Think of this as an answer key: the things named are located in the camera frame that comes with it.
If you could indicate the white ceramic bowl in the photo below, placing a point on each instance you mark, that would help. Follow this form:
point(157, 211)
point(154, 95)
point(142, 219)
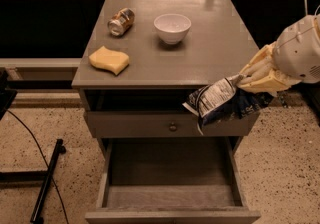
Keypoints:
point(172, 28)

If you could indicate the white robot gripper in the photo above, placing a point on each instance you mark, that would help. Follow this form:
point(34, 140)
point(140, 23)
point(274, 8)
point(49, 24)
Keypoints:
point(297, 53)

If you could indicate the blue chip bag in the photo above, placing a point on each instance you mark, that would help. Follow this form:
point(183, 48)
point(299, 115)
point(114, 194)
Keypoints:
point(224, 100)

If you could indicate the grey wooden drawer cabinet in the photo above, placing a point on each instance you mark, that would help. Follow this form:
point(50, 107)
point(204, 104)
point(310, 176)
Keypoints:
point(159, 76)

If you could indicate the black stand base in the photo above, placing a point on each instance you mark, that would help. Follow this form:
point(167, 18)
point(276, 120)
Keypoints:
point(42, 177)

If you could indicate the yellow sponge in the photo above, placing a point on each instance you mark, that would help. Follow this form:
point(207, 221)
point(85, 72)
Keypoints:
point(109, 60)

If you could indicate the open grey bottom drawer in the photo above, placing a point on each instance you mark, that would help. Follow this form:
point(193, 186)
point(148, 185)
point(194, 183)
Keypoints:
point(170, 181)

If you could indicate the crushed orange soda can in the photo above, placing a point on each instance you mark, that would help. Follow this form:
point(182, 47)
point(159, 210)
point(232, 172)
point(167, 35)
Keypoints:
point(121, 22)

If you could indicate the grey middle drawer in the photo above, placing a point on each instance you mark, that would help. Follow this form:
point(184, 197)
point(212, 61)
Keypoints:
point(162, 124)

